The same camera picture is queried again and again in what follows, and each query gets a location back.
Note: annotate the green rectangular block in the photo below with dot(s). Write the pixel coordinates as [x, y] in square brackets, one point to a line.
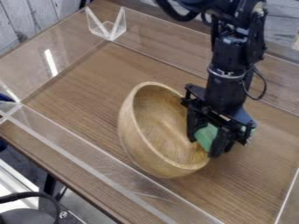
[205, 134]

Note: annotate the black table leg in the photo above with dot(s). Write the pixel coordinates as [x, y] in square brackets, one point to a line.
[49, 184]

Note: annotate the brown wooden bowl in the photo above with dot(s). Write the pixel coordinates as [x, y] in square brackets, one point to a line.
[152, 132]

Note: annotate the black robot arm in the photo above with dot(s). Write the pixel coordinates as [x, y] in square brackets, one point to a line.
[236, 23]

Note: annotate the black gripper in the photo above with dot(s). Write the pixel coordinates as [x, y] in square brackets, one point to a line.
[200, 114]

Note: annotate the clear acrylic tray walls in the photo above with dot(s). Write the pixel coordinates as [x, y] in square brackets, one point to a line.
[66, 79]

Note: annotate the blue object at edge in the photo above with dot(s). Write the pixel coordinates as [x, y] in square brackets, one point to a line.
[5, 98]

